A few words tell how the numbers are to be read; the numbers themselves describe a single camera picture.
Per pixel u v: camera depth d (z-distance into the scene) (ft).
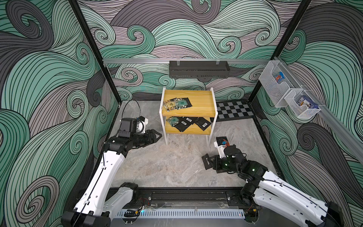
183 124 2.81
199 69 3.51
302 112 2.07
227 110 3.61
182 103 2.40
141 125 2.01
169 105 2.39
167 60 3.09
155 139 2.09
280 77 2.73
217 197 2.45
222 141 2.29
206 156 2.56
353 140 1.66
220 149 2.29
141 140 1.98
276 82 2.60
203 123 2.81
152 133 2.12
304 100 2.17
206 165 2.58
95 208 1.21
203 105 2.40
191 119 2.87
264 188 1.66
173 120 2.87
